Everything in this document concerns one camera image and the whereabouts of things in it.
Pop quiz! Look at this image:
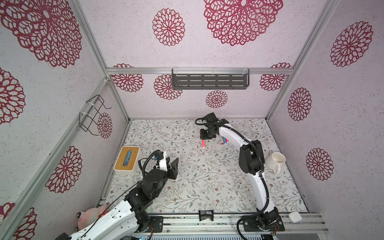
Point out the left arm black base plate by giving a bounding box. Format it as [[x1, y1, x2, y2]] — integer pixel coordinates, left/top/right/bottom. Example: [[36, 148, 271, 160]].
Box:
[[134, 216, 164, 233]]

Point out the white ceramic mug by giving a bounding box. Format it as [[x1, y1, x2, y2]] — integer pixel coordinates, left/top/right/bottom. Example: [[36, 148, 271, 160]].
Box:
[[265, 152, 286, 175]]

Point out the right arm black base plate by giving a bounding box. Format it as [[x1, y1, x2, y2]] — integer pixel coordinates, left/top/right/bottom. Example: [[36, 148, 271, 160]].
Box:
[[243, 216, 286, 232]]

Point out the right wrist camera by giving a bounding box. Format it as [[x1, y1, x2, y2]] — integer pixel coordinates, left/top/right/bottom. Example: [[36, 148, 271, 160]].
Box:
[[204, 113, 229, 125]]

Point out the pink plush toy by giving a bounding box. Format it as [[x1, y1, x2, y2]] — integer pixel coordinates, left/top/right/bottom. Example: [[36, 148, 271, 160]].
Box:
[[77, 205, 107, 231]]

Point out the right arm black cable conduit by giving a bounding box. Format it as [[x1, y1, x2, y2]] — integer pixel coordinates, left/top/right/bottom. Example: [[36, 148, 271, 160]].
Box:
[[194, 117, 270, 240]]

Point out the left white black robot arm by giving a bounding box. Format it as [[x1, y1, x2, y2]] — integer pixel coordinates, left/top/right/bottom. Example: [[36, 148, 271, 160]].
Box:
[[56, 158, 179, 240]]

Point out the black wire wall rack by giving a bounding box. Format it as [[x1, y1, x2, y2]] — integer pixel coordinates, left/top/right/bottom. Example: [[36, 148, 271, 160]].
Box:
[[78, 95, 113, 139]]

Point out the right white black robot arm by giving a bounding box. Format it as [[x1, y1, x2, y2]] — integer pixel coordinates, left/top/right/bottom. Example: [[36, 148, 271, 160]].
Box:
[[195, 118, 285, 232]]

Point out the wooden lid tissue box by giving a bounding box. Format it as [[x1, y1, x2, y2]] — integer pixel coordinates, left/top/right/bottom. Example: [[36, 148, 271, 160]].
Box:
[[114, 146, 141, 175]]

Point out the white small puck device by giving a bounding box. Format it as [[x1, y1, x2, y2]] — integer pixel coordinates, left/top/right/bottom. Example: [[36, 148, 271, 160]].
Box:
[[288, 211, 303, 223]]

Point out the dark grey wall shelf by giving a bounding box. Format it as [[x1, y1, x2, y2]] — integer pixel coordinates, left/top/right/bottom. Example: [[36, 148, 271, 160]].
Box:
[[171, 69, 250, 90]]

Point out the small black clip bracket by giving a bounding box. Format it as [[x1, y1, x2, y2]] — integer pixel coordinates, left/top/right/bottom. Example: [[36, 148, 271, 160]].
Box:
[[199, 210, 214, 222]]

